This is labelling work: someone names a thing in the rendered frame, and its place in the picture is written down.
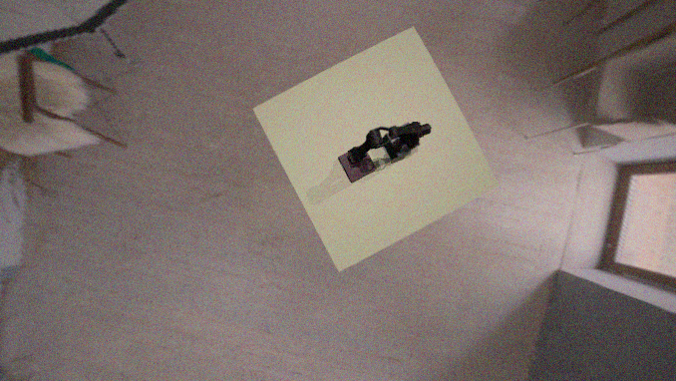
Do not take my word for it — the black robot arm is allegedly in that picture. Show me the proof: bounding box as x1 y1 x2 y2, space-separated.
347 122 432 165

